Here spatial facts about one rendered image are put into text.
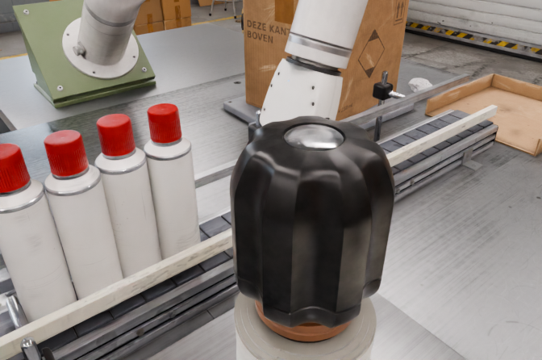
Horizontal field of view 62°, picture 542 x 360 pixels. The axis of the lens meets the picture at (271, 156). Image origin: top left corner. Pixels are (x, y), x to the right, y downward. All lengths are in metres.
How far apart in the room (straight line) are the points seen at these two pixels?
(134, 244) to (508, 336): 0.45
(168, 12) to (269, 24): 3.14
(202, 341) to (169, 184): 0.17
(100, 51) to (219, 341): 0.88
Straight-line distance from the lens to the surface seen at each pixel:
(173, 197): 0.52
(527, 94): 1.35
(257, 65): 1.04
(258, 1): 1.00
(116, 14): 1.10
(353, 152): 0.21
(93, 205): 0.47
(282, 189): 0.19
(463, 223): 0.79
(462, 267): 0.70
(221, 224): 0.64
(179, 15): 4.15
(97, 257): 0.51
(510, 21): 4.89
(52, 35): 1.32
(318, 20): 0.57
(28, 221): 0.47
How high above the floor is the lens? 1.28
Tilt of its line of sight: 29 degrees down
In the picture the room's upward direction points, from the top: straight up
